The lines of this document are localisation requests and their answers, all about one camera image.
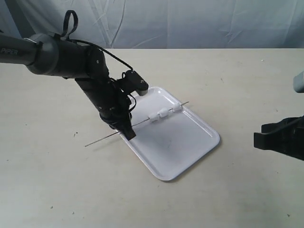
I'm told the white marshmallow handle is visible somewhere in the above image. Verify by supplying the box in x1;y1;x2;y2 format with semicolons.
148;113;160;122

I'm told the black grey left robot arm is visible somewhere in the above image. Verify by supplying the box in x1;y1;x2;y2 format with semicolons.
0;33;136;140

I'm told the thin metal skewer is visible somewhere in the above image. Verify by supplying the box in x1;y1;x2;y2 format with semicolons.
84;101;189;147

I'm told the grey-white backdrop curtain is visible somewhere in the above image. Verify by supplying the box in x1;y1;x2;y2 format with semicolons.
0;0;304;48

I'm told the white marshmallow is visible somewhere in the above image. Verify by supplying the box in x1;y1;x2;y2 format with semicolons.
157;108;170;118
172;103;183;113

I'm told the white rectangular plastic tray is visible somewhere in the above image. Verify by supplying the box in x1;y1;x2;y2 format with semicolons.
124;86;220;181

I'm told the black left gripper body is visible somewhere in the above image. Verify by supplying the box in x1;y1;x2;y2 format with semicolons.
98;95;132;130

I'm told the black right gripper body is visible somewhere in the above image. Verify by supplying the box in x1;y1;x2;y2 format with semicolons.
253;116;304;160

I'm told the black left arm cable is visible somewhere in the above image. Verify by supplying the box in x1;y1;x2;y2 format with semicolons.
53;9;137;114

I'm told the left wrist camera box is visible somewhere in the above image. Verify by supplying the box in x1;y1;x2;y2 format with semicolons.
116;70;149;96

